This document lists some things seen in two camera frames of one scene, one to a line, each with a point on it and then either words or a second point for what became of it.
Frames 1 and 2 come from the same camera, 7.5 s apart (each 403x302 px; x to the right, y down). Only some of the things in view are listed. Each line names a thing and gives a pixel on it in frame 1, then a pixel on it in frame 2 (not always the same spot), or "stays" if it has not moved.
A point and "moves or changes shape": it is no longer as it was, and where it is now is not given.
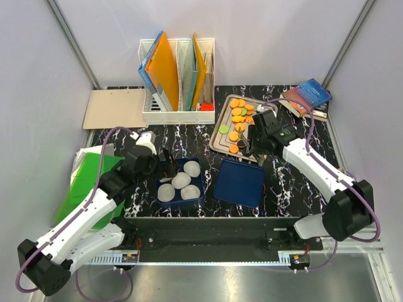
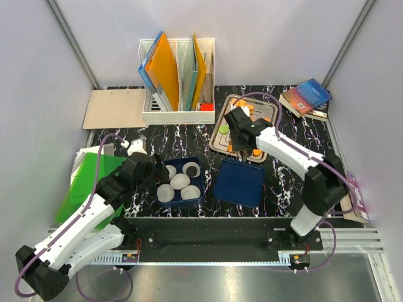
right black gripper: (261, 151) → (237, 146)
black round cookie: (241, 143) moves or changes shape
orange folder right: (200, 72) stays
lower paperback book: (320, 112) stays
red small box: (207, 107) stays
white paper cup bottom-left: (165, 192) stays
